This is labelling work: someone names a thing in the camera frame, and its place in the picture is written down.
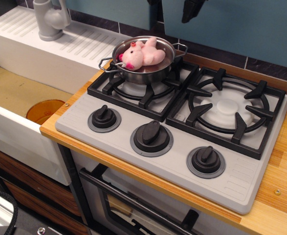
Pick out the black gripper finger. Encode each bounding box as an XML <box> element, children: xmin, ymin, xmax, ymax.
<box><xmin>181</xmin><ymin>0</ymin><xmax>206</xmax><ymax>24</ymax></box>
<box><xmin>147</xmin><ymin>0</ymin><xmax>161</xmax><ymax>4</ymax></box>

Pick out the pink stuffed pig toy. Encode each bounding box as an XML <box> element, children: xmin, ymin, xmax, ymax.
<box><xmin>117</xmin><ymin>37</ymin><xmax>166</xmax><ymax>71</ymax></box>

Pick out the stainless steel pan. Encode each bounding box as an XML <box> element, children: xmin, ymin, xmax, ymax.
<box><xmin>99</xmin><ymin>36</ymin><xmax>188</xmax><ymax>85</ymax></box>

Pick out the white left burner cap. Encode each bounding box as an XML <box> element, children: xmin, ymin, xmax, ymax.
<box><xmin>118</xmin><ymin>81</ymin><xmax>169</xmax><ymax>96</ymax></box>

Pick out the white burner cap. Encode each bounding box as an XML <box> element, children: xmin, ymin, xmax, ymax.
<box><xmin>199</xmin><ymin>87</ymin><xmax>256</xmax><ymax>129</ymax></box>
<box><xmin>118</xmin><ymin>81</ymin><xmax>169</xmax><ymax>96</ymax></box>

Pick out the black left burner grate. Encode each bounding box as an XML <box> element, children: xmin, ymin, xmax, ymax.
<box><xmin>87</xmin><ymin>57</ymin><xmax>199</xmax><ymax>122</ymax></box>

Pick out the black burner grate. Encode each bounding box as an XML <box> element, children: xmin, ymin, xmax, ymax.
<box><xmin>166</xmin><ymin>68</ymin><xmax>287</xmax><ymax>160</ymax></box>
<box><xmin>87</xmin><ymin>57</ymin><xmax>199</xmax><ymax>122</ymax></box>

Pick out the white right burner cap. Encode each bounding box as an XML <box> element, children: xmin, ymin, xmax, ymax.
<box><xmin>199</xmin><ymin>87</ymin><xmax>256</xmax><ymax>129</ymax></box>

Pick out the grey toy faucet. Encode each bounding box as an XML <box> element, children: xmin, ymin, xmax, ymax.
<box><xmin>33</xmin><ymin>0</ymin><xmax>71</xmax><ymax>41</ymax></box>

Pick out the black right burner grate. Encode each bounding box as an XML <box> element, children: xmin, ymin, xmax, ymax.
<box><xmin>166</xmin><ymin>68</ymin><xmax>287</xmax><ymax>160</ymax></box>

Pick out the black left stove knob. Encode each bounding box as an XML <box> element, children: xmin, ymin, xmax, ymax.
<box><xmin>87</xmin><ymin>105</ymin><xmax>121</xmax><ymax>133</ymax></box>

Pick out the black stove knob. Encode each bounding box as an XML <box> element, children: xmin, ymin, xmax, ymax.
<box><xmin>186</xmin><ymin>146</ymin><xmax>226</xmax><ymax>179</ymax></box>
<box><xmin>130</xmin><ymin>120</ymin><xmax>174</xmax><ymax>158</ymax></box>
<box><xmin>87</xmin><ymin>105</ymin><xmax>121</xmax><ymax>133</ymax></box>

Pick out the black middle stove knob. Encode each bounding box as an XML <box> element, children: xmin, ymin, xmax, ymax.
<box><xmin>130</xmin><ymin>120</ymin><xmax>174</xmax><ymax>158</ymax></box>

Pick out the white toy sink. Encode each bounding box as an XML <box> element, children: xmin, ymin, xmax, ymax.
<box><xmin>0</xmin><ymin>6</ymin><xmax>126</xmax><ymax>186</ymax></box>

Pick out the grey toy stove top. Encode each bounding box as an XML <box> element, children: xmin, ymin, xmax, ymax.
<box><xmin>55</xmin><ymin>91</ymin><xmax>278</xmax><ymax>214</ymax></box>

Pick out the black right stove knob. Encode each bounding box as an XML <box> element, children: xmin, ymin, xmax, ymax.
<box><xmin>186</xmin><ymin>146</ymin><xmax>226</xmax><ymax>179</ymax></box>

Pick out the toy oven door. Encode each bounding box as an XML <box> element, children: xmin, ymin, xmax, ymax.
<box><xmin>71</xmin><ymin>150</ymin><xmax>256</xmax><ymax>235</ymax></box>

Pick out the wooden drawer cabinet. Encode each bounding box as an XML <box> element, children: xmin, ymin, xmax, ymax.
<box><xmin>0</xmin><ymin>151</ymin><xmax>89</xmax><ymax>235</ymax></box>

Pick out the black oven door handle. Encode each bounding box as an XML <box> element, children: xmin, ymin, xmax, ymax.
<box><xmin>79</xmin><ymin>164</ymin><xmax>199</xmax><ymax>235</ymax></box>

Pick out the black braided cable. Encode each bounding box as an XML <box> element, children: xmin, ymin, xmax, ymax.
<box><xmin>0</xmin><ymin>191</ymin><xmax>19</xmax><ymax>235</ymax></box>

